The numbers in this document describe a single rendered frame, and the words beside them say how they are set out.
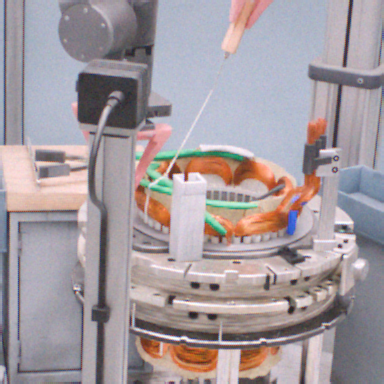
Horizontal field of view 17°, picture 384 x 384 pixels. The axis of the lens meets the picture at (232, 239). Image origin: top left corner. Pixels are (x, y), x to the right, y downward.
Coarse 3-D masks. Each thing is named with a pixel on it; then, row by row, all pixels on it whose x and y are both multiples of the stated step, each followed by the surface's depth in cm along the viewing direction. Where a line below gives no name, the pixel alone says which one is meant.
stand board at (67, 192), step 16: (16, 160) 171; (16, 176) 165; (32, 176) 165; (64, 176) 166; (80, 176) 167; (16, 192) 160; (32, 192) 160; (48, 192) 160; (64, 192) 161; (80, 192) 161; (16, 208) 160; (32, 208) 160; (48, 208) 161; (64, 208) 161
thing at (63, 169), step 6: (42, 168) 160; (48, 168) 160; (54, 168) 161; (60, 168) 161; (66, 168) 162; (42, 174) 160; (48, 174) 161; (54, 174) 161; (60, 174) 162; (66, 174) 162
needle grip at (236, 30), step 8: (248, 0) 138; (248, 8) 138; (240, 16) 138; (248, 16) 138; (232, 24) 139; (240, 24) 138; (232, 32) 139; (240, 32) 139; (224, 40) 139; (232, 40) 139; (240, 40) 139; (224, 48) 139; (232, 48) 139
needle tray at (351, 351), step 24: (360, 168) 179; (360, 192) 180; (360, 216) 166; (360, 240) 169; (360, 288) 170; (360, 312) 171; (336, 336) 176; (360, 336) 172; (336, 360) 177; (360, 360) 173
